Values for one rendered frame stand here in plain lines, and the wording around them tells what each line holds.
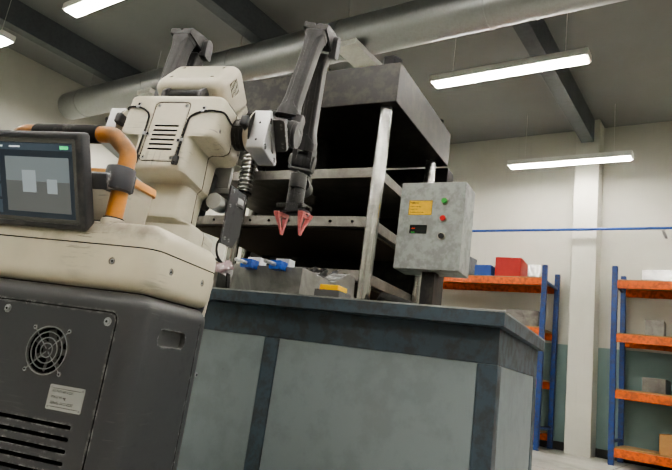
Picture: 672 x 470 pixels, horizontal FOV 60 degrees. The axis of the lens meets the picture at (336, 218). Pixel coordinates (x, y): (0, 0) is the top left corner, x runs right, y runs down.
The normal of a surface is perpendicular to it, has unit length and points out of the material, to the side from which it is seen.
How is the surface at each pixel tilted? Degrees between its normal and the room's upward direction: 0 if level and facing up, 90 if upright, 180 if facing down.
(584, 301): 90
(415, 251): 90
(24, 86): 90
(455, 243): 90
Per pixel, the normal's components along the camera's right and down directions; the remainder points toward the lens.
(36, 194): -0.29, 0.16
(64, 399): -0.25, -0.27
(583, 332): -0.55, -0.28
